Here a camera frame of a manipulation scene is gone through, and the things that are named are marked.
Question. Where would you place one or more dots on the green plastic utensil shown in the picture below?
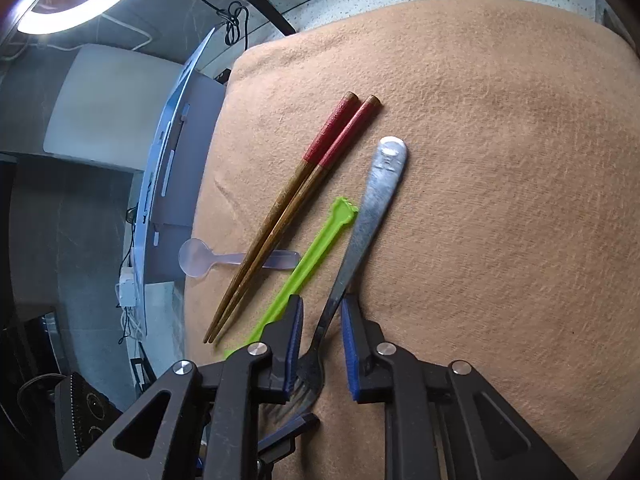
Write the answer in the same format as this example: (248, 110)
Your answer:
(310, 265)

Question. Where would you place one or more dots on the translucent white plastic spoon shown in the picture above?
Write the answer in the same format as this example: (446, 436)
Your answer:
(195, 257)

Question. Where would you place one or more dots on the white power adapter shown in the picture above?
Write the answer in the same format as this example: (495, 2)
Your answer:
(129, 290)

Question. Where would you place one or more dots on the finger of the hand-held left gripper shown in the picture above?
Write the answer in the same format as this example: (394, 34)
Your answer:
(295, 427)

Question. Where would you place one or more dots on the white appliance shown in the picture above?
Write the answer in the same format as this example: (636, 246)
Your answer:
(100, 110)

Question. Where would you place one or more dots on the metal fork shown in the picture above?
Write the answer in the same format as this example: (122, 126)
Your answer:
(375, 200)

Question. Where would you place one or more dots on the black induction cooker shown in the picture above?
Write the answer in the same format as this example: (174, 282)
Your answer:
(85, 410)

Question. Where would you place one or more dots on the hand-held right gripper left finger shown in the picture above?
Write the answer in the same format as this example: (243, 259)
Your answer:
(295, 350)

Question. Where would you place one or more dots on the blue and white board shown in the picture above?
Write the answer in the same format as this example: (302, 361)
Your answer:
(170, 160)

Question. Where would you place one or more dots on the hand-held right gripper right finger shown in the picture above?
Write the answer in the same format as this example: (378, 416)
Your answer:
(350, 355)

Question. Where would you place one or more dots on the tan cloth mat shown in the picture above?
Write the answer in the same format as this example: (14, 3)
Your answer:
(500, 185)

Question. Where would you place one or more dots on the red-topped wooden chopstick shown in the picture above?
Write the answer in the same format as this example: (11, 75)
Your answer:
(327, 127)
(347, 135)

